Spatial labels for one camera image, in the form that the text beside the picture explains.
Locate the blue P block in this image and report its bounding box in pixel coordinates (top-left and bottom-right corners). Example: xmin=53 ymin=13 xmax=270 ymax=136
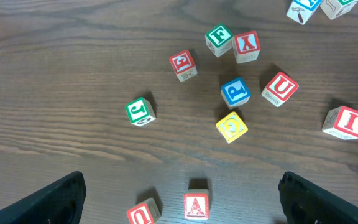
xmin=221 ymin=77 xmax=251 ymax=109

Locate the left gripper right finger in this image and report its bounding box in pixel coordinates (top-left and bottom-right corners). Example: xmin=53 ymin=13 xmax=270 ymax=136
xmin=278 ymin=171 xmax=358 ymax=224

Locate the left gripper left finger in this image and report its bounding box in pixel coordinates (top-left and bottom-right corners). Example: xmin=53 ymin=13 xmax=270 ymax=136
xmin=0 ymin=171 xmax=86 ymax=224

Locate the red E block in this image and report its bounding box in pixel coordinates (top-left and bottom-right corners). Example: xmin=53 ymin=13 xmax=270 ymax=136
xmin=169 ymin=50 xmax=198 ymax=82

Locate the red Y block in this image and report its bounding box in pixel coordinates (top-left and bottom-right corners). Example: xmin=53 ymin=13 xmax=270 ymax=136
xmin=233 ymin=31 xmax=261 ymax=63

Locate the green J block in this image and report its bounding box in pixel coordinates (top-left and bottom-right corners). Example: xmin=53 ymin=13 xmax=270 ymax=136
xmin=125 ymin=97 xmax=156 ymax=127

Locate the yellow block left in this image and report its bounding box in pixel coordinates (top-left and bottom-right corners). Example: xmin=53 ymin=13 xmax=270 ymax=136
xmin=216 ymin=111 xmax=249 ymax=144

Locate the green F block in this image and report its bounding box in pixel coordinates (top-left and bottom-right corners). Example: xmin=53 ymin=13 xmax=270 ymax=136
xmin=205 ymin=23 xmax=234 ymax=58

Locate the green N block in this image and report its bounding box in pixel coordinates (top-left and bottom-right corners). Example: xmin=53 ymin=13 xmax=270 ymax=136
xmin=320 ymin=0 xmax=358 ymax=20

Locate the blue X block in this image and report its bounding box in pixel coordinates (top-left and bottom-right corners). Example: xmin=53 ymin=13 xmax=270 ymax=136
xmin=287 ymin=0 xmax=323 ymax=25

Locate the red A block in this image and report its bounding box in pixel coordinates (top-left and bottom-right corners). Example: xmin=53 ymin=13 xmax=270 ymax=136
xmin=183 ymin=189 xmax=209 ymax=220

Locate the red u block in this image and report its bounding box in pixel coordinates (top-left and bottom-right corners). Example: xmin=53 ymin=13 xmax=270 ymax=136
xmin=261 ymin=72 xmax=299 ymax=107
xmin=126 ymin=198 xmax=161 ymax=224

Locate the red I block centre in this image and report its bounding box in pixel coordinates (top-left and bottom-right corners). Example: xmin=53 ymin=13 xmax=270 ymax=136
xmin=322 ymin=106 xmax=358 ymax=140

